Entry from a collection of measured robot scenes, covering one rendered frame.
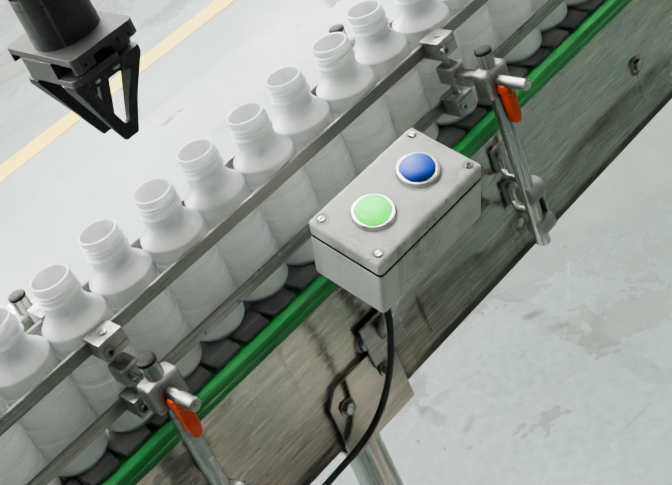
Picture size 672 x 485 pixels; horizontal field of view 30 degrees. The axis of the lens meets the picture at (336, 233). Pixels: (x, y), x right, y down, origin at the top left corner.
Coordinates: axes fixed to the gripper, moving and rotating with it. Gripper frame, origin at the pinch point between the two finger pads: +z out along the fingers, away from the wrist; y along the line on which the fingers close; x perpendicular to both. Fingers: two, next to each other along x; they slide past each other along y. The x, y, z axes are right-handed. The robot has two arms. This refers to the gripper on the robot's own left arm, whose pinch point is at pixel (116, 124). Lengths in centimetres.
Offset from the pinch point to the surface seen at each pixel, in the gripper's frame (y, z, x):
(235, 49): -228, 123, 154
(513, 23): 2.2, 18.8, 45.6
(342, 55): 1.6, 8.3, 23.3
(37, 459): 2.0, 18.7, -21.8
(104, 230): -2.0, 8.3, -4.9
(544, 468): -34, 124, 57
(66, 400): 2.0, 16.2, -17.0
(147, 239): -0.5, 11.0, -2.4
